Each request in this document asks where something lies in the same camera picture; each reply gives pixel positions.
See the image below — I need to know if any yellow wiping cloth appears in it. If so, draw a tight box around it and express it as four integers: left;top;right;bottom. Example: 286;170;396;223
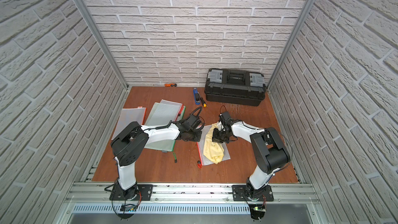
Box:
203;123;224;164

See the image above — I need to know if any white red zip document bag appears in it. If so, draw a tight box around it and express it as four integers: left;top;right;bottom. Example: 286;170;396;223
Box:
198;125;231;166

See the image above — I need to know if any red zip mesh document bag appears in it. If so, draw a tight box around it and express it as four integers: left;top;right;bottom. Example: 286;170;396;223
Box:
112;107;146;140

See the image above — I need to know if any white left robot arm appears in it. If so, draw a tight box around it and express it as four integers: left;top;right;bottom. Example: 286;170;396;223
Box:
111;120;204;190

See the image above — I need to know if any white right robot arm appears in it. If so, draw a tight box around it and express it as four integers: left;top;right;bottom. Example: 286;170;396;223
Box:
212;119;291;198

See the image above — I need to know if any green zip mesh document bag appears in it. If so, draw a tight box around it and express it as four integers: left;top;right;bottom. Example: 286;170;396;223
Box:
145;105;185;163

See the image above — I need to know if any yellow black screwdriver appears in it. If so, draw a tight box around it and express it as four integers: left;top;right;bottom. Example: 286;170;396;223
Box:
200;97;207;107

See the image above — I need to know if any blue utility knife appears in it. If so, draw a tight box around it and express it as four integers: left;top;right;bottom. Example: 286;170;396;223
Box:
193;88;201;105

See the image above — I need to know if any orange black tool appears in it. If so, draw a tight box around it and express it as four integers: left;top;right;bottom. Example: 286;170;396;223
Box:
164;83;177;87

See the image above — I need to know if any black plastic toolbox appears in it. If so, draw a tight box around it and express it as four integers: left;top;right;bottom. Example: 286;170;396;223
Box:
204;68;266;106

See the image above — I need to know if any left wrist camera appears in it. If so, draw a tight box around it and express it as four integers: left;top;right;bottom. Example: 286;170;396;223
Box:
182;106;205;132

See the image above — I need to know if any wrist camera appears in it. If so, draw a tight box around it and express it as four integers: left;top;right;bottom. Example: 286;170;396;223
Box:
219;105;234;129
182;106;205;132

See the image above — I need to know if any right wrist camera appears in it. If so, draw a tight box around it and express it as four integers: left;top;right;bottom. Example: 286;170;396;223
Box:
219;105;234;129

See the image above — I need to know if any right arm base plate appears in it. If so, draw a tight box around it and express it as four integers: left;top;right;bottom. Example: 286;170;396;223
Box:
232;184;274;203

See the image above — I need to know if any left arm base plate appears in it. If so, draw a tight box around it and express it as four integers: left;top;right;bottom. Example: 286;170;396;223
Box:
105;181;154;201

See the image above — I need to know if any aluminium front rail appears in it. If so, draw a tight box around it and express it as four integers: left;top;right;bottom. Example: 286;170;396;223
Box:
65;182;320;204

